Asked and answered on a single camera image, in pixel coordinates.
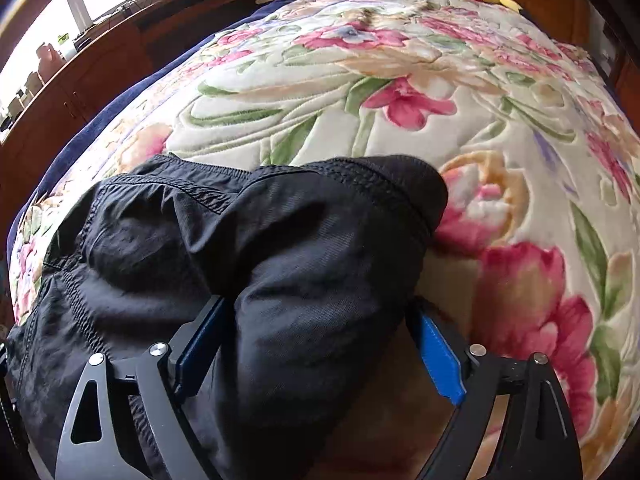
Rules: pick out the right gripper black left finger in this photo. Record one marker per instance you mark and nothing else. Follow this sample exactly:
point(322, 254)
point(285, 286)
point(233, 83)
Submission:
point(99, 440)

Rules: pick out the long wooden dresser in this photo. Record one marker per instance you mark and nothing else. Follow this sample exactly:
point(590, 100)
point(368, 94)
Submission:
point(115, 61)

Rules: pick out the floral bedspread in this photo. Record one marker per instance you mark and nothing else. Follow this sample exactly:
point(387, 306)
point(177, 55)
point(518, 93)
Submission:
point(537, 249)

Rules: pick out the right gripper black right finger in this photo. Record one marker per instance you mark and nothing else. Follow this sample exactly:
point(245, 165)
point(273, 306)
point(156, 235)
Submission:
point(521, 399)

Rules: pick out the dark navy jacket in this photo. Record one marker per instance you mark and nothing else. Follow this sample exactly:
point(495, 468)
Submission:
point(315, 266)

